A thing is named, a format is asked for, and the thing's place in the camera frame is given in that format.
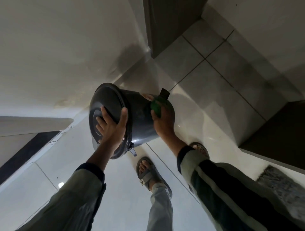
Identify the person's right hand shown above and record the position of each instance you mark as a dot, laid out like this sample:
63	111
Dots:
165	127

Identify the person's left hand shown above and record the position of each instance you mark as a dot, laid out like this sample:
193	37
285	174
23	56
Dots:
113	135

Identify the person's left middle finger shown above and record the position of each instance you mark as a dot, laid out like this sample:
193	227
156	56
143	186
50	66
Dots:
100	121

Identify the person's right thumb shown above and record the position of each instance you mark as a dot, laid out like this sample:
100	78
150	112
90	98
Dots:
155	114

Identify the person's left thumb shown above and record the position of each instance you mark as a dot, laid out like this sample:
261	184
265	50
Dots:
123	120

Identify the green sponge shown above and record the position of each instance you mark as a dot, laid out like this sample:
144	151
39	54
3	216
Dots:
156	106

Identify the dark grey lidded bin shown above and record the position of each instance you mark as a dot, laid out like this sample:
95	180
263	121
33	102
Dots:
140	114

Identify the person's left forearm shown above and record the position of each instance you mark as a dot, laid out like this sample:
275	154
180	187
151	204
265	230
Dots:
78	195

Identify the person's right forearm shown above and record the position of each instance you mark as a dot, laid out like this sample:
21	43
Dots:
226	190

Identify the grey right sandal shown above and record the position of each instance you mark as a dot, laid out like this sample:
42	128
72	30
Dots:
201	148

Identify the grey sandal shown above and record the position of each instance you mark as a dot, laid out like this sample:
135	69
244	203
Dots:
152	177
201	148

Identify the grey left sandal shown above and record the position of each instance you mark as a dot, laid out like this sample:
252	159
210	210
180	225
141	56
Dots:
152	177

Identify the dark brown door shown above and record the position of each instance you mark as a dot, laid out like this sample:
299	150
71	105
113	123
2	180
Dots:
171	23
278	135

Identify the person's left leg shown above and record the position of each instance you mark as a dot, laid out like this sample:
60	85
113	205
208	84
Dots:
159	209

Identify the grey shaggy rug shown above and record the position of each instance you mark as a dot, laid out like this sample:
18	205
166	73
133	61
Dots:
283	188

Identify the dark door with white frame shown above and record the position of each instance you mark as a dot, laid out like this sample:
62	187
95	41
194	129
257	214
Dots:
26	152

